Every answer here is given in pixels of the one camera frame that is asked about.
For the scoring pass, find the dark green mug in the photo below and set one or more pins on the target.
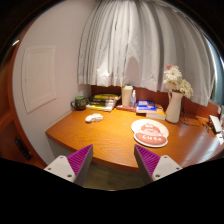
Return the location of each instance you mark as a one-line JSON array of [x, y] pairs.
[[79, 103]]

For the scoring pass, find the white wall panel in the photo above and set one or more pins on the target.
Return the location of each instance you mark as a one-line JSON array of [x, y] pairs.
[[38, 77]]

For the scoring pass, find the blue box on books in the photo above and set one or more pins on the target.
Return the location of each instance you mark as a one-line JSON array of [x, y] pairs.
[[145, 106]]

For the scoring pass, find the clear sanitizer bottle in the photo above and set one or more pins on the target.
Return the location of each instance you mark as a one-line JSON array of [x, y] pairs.
[[133, 99]]

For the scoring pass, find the white ceramic vase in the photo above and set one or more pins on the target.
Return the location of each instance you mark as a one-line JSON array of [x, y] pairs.
[[174, 107]]

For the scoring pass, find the white pleated curtain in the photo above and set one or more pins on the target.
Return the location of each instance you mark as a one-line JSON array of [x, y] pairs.
[[131, 42]]

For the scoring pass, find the white device at desk edge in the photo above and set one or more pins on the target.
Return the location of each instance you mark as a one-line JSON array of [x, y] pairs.
[[215, 123]]

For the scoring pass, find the round cartoon mouse pad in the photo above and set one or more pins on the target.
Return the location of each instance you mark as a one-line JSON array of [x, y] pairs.
[[150, 133]]

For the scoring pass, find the stack of yellow black books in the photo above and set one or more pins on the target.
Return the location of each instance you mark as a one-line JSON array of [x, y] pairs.
[[103, 102]]

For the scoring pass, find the red flat book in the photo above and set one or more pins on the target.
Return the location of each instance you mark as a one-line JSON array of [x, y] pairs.
[[125, 108]]

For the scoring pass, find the white computer mouse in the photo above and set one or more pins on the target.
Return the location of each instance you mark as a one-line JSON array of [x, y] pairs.
[[94, 118]]

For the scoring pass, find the cream plastic canister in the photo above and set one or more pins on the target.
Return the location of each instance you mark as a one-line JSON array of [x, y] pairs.
[[126, 94]]

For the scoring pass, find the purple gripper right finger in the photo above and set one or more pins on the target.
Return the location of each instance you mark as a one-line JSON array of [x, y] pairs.
[[152, 166]]

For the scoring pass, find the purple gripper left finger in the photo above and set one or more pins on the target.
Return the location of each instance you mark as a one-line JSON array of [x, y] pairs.
[[74, 167]]

